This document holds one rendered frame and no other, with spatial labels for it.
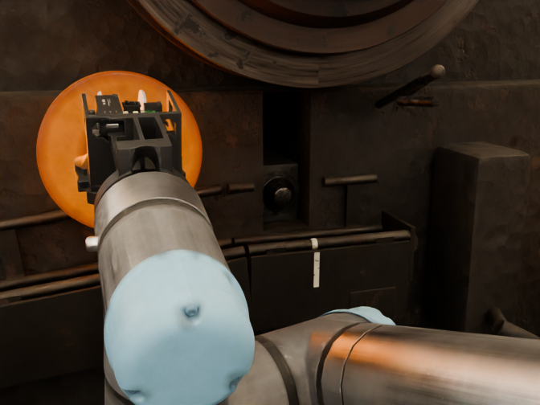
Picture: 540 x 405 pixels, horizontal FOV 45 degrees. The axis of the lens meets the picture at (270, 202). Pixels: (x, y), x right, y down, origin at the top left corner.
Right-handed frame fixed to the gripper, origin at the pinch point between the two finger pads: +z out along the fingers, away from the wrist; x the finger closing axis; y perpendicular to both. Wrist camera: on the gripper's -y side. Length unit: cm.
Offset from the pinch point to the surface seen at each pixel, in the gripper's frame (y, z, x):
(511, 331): -22.4, -12.4, -42.3
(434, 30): 8.9, 1.7, -33.6
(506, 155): -4.7, -2.1, -43.8
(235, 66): 6.0, 0.9, -11.5
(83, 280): -13.8, -4.2, 4.7
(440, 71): 7.8, -8.4, -28.7
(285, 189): -12.0, 7.5, -20.3
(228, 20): 10.6, 0.3, -10.5
